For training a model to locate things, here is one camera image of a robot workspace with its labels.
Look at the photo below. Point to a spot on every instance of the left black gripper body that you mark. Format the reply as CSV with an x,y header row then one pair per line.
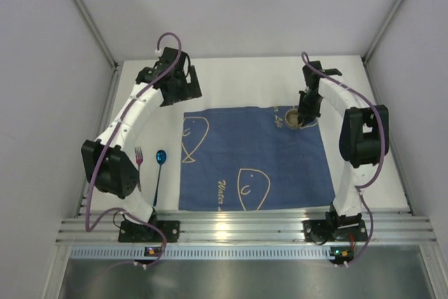
x,y
183,92

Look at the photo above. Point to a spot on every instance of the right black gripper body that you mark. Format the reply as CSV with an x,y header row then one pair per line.
x,y
309,101

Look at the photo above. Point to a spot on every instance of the speckled ceramic cup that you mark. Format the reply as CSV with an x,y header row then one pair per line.
x,y
291,119

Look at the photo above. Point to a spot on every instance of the blue metallic spoon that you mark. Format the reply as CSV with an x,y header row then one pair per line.
x,y
161,157

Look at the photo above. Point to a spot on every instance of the blue embroidered cloth placemat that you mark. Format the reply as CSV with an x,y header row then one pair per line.
x,y
248,159

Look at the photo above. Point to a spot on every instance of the pink metallic fork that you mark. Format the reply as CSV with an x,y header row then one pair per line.
x,y
139,161

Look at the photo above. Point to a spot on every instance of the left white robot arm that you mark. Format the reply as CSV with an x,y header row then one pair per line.
x,y
109,162

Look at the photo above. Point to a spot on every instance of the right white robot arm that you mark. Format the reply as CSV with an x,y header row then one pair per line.
x,y
363,140

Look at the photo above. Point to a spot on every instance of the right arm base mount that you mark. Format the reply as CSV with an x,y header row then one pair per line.
x,y
335,228

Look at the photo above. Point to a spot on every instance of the aluminium mounting rail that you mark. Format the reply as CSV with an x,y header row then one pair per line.
x,y
258,227

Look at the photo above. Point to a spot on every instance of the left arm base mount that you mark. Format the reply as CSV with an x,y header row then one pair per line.
x,y
137,233

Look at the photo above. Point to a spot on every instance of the left aluminium frame post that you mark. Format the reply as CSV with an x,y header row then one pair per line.
x,y
95,32

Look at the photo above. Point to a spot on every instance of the aluminium frame post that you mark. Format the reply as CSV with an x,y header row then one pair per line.
x,y
388,20
95,32

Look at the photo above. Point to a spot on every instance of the right aluminium frame post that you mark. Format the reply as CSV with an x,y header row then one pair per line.
x,y
388,20

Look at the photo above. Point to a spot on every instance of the perforated cable duct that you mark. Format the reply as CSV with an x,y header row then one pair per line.
x,y
203,252

